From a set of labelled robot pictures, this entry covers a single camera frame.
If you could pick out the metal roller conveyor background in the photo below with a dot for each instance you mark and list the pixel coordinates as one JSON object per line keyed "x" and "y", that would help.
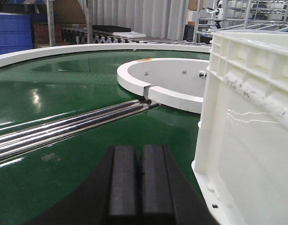
{"x": 74, "y": 34}

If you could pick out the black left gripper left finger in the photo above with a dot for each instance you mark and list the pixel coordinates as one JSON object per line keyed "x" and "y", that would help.
{"x": 108, "y": 196}

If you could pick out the white outer conveyor rim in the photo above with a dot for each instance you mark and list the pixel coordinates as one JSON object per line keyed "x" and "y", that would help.
{"x": 16, "y": 57}

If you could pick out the brown cardboard boxes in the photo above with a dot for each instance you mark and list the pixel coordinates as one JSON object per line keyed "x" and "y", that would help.
{"x": 67, "y": 14}

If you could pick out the white humanoid robot background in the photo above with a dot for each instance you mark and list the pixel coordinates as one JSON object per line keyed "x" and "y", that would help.
{"x": 219, "y": 11}

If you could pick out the chrome guide rods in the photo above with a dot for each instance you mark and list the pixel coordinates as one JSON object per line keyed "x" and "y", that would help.
{"x": 32, "y": 138}

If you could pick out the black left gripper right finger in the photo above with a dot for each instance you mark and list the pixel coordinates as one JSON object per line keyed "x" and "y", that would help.
{"x": 166, "y": 196}

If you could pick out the white plastic tote box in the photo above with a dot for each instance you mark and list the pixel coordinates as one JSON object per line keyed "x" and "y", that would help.
{"x": 241, "y": 157}

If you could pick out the blue plastic crates stack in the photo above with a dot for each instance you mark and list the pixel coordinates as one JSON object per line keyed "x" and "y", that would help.
{"x": 15, "y": 32}

